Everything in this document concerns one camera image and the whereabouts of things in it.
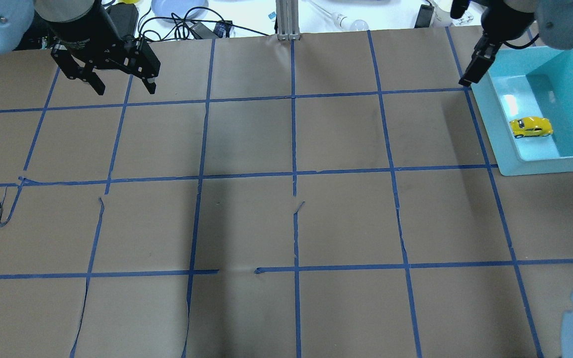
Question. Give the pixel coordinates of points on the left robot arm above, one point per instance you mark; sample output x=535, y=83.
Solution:
x=17, y=16

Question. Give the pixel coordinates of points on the yellow beetle toy car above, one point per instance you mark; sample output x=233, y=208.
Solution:
x=531, y=126

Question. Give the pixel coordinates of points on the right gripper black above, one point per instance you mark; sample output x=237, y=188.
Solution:
x=504, y=25

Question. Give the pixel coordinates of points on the teal plastic storage bin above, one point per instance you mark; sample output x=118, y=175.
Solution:
x=535, y=81

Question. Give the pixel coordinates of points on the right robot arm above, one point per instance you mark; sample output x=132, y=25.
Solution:
x=552, y=27

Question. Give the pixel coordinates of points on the blue plastic plate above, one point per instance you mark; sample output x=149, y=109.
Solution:
x=189, y=9

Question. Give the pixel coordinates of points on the aluminium frame post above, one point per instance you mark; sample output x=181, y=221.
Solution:
x=287, y=22

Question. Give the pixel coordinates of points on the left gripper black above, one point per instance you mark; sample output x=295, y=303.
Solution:
x=86, y=31

